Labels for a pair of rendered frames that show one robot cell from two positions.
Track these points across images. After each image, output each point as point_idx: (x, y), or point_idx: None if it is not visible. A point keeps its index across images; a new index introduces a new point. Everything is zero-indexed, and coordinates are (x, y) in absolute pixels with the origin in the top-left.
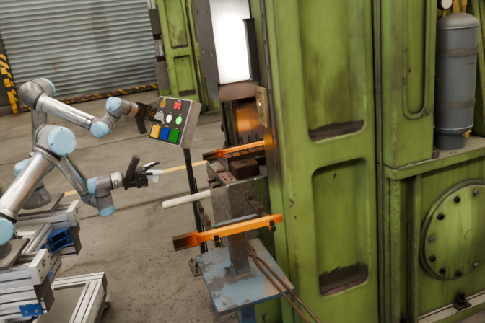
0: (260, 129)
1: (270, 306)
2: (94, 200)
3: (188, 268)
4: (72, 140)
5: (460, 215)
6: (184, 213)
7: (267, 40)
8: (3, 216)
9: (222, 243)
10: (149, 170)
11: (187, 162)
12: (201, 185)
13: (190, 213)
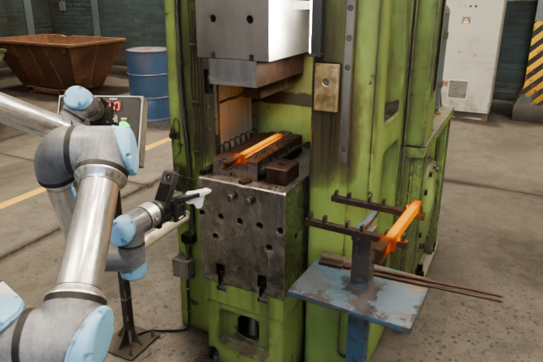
0: (236, 129)
1: (296, 341)
2: (117, 256)
3: (109, 355)
4: (136, 149)
5: (430, 189)
6: (17, 292)
7: (356, 5)
8: (100, 302)
9: (225, 284)
10: (189, 191)
11: None
12: (4, 248)
13: (27, 288)
